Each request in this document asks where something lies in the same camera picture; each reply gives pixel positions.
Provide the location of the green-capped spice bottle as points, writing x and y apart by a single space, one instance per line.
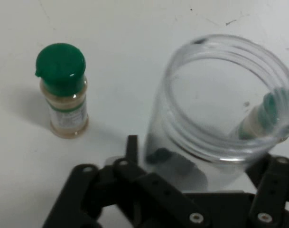
61 69
268 104

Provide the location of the clear plastic jar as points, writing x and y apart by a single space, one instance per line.
162 123

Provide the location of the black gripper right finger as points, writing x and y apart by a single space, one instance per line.
270 185

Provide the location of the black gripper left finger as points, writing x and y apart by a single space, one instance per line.
158 185

